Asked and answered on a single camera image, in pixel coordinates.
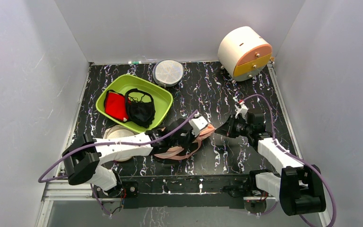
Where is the floral mesh laundry bag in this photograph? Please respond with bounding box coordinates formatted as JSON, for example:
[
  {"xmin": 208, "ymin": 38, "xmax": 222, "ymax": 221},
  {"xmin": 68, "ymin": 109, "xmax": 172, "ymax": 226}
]
[{"xmin": 152, "ymin": 123, "xmax": 216, "ymax": 164}]

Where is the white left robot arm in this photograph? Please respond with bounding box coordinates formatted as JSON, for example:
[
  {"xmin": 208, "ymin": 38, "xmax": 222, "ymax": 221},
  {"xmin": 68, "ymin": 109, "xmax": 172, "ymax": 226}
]
[{"xmin": 62, "ymin": 118, "xmax": 207, "ymax": 197}]

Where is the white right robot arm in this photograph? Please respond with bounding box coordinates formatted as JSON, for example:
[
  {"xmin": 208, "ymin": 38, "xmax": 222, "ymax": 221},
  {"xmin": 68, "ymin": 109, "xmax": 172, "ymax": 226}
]
[{"xmin": 215, "ymin": 111, "xmax": 326, "ymax": 216}]

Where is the black bra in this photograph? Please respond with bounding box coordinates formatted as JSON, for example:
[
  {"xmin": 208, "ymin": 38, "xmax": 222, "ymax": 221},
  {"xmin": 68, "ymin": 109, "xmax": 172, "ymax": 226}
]
[{"xmin": 125, "ymin": 88, "xmax": 156, "ymax": 128}]

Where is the round grey mesh laundry bag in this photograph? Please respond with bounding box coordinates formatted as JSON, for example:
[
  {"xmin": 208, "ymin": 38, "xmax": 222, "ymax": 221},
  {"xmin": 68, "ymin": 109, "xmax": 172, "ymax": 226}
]
[{"xmin": 153, "ymin": 60, "xmax": 184, "ymax": 87}]

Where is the red bra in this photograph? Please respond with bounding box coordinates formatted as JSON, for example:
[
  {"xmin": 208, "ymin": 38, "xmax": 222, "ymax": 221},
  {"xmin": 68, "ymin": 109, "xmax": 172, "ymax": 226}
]
[{"xmin": 104, "ymin": 90, "xmax": 129, "ymax": 122}]

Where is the green plastic basin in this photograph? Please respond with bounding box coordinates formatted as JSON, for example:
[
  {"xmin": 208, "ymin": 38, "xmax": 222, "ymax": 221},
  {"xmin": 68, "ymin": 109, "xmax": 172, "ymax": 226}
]
[{"xmin": 96, "ymin": 74, "xmax": 173, "ymax": 133}]

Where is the round white mini drawer cabinet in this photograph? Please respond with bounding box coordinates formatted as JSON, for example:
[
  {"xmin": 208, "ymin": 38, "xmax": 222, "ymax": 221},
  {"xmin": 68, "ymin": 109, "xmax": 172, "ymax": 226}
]
[{"xmin": 217, "ymin": 26, "xmax": 273, "ymax": 82}]

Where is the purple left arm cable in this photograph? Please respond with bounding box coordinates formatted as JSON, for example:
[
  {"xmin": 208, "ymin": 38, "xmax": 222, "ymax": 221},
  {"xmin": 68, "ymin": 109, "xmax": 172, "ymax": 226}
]
[{"xmin": 37, "ymin": 109, "xmax": 199, "ymax": 217}]

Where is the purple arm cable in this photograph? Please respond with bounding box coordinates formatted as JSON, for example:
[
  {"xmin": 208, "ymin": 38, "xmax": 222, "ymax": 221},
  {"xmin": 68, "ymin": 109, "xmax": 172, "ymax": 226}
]
[
  {"xmin": 37, "ymin": 109, "xmax": 199, "ymax": 217},
  {"xmin": 239, "ymin": 94, "xmax": 337, "ymax": 227}
]

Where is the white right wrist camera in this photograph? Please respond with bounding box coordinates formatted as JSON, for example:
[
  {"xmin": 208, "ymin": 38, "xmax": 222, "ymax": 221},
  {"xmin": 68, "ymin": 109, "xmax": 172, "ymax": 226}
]
[{"xmin": 235, "ymin": 100, "xmax": 248, "ymax": 120}]

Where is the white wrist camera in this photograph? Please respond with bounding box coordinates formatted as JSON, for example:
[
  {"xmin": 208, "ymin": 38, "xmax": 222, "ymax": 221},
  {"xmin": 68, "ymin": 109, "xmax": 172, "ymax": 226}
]
[
  {"xmin": 235, "ymin": 100, "xmax": 248, "ymax": 120},
  {"xmin": 189, "ymin": 116, "xmax": 208, "ymax": 138}
]

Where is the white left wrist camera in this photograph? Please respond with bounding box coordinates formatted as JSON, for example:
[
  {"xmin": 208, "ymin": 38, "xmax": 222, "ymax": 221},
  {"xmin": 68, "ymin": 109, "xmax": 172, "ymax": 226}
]
[{"xmin": 189, "ymin": 116, "xmax": 208, "ymax": 138}]

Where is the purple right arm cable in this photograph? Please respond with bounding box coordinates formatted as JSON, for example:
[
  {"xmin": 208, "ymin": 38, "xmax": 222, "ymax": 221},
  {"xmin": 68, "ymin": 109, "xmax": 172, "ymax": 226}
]
[{"xmin": 239, "ymin": 94, "xmax": 337, "ymax": 227}]

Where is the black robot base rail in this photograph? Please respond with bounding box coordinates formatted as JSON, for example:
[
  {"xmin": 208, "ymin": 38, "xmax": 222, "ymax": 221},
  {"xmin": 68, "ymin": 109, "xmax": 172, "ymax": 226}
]
[{"xmin": 91, "ymin": 175, "xmax": 279, "ymax": 217}]

